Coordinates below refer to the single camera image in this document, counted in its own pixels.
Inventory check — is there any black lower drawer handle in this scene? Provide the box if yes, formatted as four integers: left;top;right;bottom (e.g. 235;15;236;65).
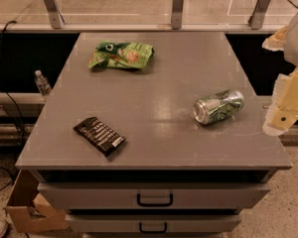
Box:
138;222;168;234

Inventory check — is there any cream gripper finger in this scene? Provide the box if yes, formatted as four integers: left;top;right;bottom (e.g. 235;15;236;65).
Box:
262;26;287;52

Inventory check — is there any left metal rail bracket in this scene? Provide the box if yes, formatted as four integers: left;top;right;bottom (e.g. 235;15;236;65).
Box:
44;0;65;29

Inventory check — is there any grey drawer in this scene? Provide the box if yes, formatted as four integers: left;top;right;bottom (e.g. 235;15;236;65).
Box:
66;214;241;235
38;182;270;210

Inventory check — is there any black snack bar wrapper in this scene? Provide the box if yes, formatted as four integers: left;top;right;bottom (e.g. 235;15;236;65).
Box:
74;117;126;157

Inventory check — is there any cream ribbed gripper finger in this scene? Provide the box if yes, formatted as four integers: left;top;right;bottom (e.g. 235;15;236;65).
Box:
262;74;298;136

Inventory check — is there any right metal rail bracket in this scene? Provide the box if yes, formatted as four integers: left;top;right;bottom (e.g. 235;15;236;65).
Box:
248;0;271;30

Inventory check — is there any crushed green soda can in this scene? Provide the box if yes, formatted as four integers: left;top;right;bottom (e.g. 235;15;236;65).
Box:
193;90;244;125

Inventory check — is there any black drawer handle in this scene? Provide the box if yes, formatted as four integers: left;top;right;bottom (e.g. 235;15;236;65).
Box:
136;193;174;207
138;222;168;234

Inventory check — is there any middle metal rail bracket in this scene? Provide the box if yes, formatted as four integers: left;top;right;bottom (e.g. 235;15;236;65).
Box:
171;0;184;30

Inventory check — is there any black upper drawer handle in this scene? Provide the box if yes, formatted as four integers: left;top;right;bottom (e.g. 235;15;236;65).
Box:
136;193;174;207

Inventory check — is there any black cable left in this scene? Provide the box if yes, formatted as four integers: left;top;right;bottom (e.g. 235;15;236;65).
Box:
0;19;27;147

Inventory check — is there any clear plastic water bottle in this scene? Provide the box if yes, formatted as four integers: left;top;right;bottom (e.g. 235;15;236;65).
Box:
35;70;52;96

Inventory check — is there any metal rail bracket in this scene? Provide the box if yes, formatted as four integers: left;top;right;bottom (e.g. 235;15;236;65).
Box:
248;0;271;30
171;0;184;30
44;0;65;29

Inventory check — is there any brown cardboard box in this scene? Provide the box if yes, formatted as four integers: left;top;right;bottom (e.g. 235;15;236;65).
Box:
5;171;69;233

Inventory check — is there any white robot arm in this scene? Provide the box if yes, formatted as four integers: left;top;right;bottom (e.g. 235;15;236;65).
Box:
262;13;298;136

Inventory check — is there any lower grey drawer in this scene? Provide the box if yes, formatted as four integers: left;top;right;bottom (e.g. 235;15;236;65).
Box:
66;214;241;235

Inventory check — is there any green chip bag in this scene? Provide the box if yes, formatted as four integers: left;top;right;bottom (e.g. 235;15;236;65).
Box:
88;41;155;69

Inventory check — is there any upper grey drawer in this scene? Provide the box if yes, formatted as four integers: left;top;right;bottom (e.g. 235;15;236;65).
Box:
38;182;270;210

